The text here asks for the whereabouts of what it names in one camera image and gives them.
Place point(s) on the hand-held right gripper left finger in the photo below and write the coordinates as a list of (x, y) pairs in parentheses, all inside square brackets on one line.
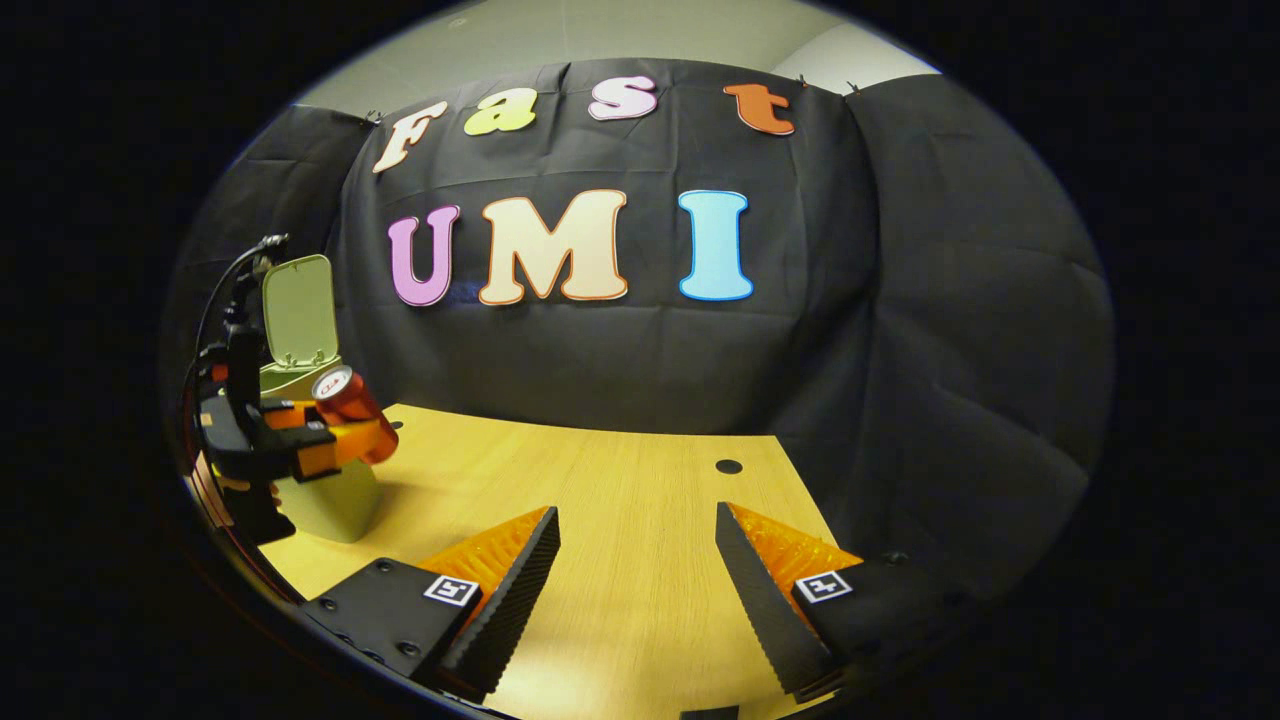
[(515, 600)]

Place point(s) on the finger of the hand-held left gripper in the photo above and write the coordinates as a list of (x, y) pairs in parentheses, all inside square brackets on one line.
[(295, 415), (345, 445)]

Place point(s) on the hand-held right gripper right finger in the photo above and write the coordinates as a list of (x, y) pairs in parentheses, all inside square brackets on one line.
[(765, 600)]

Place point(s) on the red pop can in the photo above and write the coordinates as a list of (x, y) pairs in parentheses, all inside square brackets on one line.
[(350, 398)]

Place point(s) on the pale green desktop garbage bin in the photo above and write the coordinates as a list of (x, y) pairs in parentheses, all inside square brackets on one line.
[(330, 505)]

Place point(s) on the wooden desktop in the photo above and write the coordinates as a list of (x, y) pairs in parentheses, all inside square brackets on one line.
[(620, 500)]

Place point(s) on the black backdrop cloth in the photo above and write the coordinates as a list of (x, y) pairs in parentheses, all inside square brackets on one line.
[(900, 300)]

